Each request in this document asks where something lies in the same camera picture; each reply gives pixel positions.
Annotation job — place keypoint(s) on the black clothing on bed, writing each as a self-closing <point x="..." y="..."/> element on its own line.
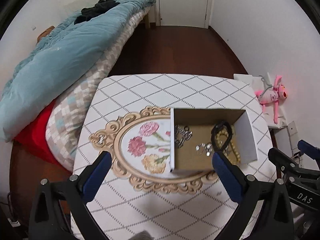
<point x="101" y="7"/>

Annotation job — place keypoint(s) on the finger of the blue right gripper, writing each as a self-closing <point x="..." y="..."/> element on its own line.
<point x="308" y="149"/>

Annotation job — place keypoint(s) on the white wall power strip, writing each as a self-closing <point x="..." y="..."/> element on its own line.
<point x="296" y="155"/>

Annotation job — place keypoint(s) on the pink panther plush toy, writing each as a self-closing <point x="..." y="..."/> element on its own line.
<point x="272" y="95"/>

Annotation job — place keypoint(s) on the white door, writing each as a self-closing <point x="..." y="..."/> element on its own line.
<point x="185" y="13"/>

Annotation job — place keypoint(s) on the light blue quilt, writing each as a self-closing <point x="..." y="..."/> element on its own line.
<point x="59" y="60"/>

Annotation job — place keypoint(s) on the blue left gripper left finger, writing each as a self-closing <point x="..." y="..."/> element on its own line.
<point x="93" y="176"/>

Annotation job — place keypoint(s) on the checkered mattress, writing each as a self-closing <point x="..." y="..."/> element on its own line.
<point x="67" y="117"/>

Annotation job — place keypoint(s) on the white cardboard box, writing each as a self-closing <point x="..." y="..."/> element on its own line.
<point x="196" y="134"/>

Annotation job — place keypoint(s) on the white patterned tablecloth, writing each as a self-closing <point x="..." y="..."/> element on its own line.
<point x="129" y="116"/>

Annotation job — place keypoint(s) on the red bed sheet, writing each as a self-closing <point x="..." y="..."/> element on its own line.
<point x="33" y="137"/>

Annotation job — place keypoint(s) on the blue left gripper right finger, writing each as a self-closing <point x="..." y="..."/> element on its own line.
<point x="230" y="175"/>

